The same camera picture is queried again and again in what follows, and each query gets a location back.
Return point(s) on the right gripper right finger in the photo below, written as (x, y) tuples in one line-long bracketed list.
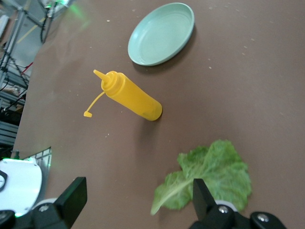
[(205, 210)]

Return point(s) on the aluminium frame rack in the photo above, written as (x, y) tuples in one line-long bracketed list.
[(15, 33)]

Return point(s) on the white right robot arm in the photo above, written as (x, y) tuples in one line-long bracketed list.
[(19, 186)]

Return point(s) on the pale green plate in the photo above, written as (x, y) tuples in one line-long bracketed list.
[(160, 35)]

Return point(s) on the yellow squeeze bottle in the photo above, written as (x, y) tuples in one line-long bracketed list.
[(133, 95)]

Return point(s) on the green lettuce leaf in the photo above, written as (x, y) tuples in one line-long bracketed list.
[(214, 171)]

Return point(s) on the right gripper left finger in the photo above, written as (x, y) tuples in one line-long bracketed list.
[(71, 202)]

